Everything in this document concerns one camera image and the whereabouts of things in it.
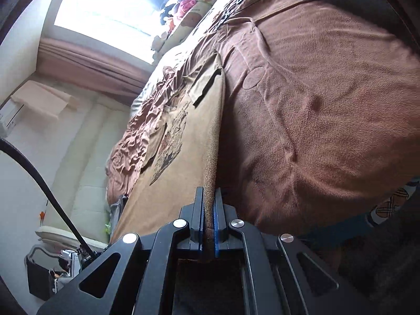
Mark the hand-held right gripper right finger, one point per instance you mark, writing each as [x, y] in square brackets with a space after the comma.
[216, 229]

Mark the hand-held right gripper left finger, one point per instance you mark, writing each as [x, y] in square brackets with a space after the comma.
[197, 216]

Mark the brown printed t-shirt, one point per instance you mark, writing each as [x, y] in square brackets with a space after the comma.
[183, 177]

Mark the grey folded garment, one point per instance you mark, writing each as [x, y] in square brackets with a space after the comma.
[117, 210]

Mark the cream padded headboard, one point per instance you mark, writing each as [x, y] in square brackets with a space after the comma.
[92, 170]

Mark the bed with brown sheet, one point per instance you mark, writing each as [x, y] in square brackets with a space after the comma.
[311, 121]

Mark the white bed sheet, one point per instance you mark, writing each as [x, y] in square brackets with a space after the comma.
[164, 69]

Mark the black bin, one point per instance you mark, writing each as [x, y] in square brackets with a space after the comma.
[37, 279]

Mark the pink curtain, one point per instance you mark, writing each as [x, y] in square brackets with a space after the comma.
[98, 65]

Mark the cream hanging cloth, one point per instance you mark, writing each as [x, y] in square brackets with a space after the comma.
[42, 100]

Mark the bear print pillow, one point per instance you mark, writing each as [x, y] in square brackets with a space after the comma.
[193, 19]

